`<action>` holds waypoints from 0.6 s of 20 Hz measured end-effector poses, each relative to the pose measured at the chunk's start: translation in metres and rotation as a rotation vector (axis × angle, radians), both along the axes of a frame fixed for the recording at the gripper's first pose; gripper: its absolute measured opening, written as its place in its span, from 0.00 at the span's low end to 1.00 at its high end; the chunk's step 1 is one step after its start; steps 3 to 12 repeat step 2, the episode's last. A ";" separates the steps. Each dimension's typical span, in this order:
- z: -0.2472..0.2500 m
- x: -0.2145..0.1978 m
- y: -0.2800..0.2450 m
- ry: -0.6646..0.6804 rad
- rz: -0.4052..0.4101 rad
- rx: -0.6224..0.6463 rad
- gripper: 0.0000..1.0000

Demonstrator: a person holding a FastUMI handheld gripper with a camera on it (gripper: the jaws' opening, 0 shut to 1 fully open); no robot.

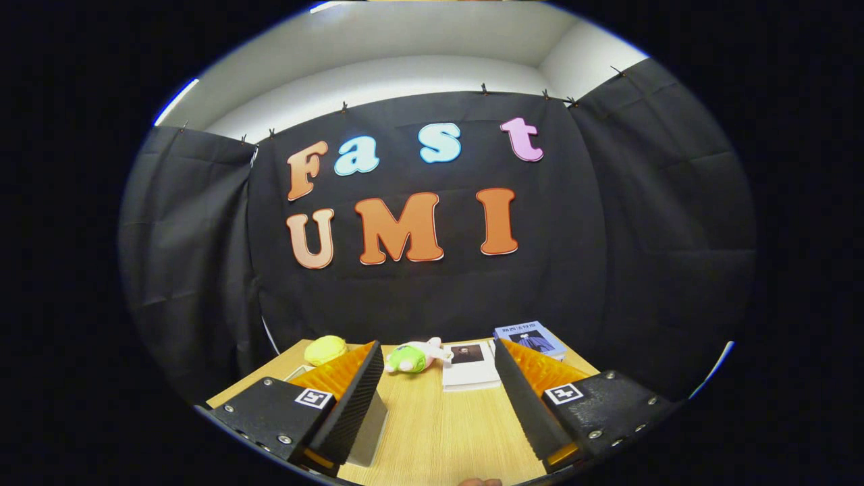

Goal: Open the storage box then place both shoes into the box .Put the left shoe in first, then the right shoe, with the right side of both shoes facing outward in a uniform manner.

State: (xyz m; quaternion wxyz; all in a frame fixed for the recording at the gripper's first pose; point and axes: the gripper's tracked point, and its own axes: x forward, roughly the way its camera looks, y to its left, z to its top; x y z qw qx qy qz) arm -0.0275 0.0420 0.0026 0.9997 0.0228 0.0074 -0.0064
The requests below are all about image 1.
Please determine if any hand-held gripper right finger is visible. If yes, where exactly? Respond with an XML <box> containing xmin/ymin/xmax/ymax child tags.
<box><xmin>494</xmin><ymin>337</ymin><xmax>676</xmax><ymax>473</ymax></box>

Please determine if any pink and green plush toy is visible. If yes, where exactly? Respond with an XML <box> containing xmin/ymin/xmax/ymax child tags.
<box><xmin>385</xmin><ymin>337</ymin><xmax>454</xmax><ymax>374</ymax></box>

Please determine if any yellow round plush toy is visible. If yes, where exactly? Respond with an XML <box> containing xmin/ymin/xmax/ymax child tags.
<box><xmin>304</xmin><ymin>335</ymin><xmax>348</xmax><ymax>367</ymax></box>

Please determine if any grey fabric storage box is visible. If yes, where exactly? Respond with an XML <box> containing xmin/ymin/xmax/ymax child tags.
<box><xmin>283</xmin><ymin>364</ymin><xmax>390</xmax><ymax>468</ymax></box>

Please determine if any blue cover book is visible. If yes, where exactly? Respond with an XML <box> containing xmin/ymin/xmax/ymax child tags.
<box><xmin>493</xmin><ymin>321</ymin><xmax>568</xmax><ymax>362</ymax></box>

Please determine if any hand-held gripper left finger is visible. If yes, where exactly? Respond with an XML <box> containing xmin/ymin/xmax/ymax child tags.
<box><xmin>209</xmin><ymin>341</ymin><xmax>384</xmax><ymax>477</ymax></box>

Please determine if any white book with portrait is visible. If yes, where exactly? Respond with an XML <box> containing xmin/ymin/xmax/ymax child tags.
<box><xmin>442</xmin><ymin>342</ymin><xmax>502</xmax><ymax>392</ymax></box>

